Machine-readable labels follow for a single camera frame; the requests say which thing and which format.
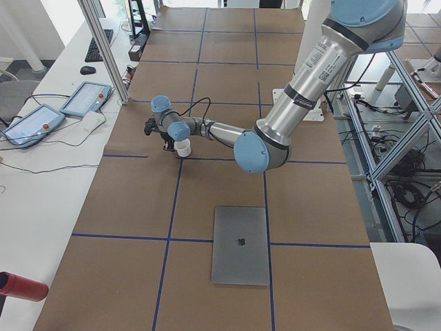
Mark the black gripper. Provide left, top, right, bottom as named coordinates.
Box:
left=160, top=132, right=175, bottom=151

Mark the white plastic cup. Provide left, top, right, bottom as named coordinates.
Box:
left=174, top=139, right=192, bottom=158

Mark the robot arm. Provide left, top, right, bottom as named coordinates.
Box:
left=144, top=1, right=407, bottom=174

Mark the grey closed laptop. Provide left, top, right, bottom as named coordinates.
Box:
left=212, top=206, right=269, bottom=286

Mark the white folded cloth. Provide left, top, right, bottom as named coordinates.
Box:
left=81, top=111, right=105, bottom=132

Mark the far blue teach pendant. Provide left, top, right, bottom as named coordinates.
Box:
left=59, top=81, right=112, bottom=118

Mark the blue teach pendant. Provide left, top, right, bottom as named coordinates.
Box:
left=59, top=81, right=112, bottom=118
left=1, top=104, right=65, bottom=148

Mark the black computer mouse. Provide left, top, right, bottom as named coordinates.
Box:
left=80, top=66, right=96, bottom=75

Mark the brown paper table cover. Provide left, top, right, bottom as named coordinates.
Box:
left=35, top=8, right=392, bottom=330

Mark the black keyboard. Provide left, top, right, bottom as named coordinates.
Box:
left=84, top=28, right=114, bottom=63

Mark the near blue teach pendant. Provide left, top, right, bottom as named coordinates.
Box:
left=1, top=104, right=65, bottom=148

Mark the red cylinder bottle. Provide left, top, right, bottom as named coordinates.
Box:
left=1, top=272, right=49, bottom=302

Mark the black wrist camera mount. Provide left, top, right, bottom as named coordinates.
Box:
left=144, top=117, right=160, bottom=136

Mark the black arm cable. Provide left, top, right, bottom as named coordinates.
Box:
left=177, top=97, right=212, bottom=128

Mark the aluminium frame post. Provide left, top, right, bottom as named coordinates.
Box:
left=78, top=0, right=129, bottom=105

